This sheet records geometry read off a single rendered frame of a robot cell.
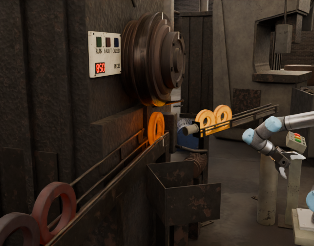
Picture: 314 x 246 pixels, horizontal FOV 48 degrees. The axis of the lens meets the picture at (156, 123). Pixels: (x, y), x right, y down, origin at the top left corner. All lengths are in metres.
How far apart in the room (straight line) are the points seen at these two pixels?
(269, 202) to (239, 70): 2.29
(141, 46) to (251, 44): 2.89
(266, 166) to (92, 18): 1.50
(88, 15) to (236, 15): 3.19
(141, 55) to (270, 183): 1.30
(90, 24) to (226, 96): 3.23
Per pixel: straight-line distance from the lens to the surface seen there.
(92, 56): 1.44
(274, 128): 1.81
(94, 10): 1.51
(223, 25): 4.52
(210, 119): 2.32
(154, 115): 1.82
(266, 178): 2.45
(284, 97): 4.32
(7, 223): 0.95
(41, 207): 1.05
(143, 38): 1.64
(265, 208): 2.53
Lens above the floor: 1.18
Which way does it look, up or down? 12 degrees down
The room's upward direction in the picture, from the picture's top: straight up
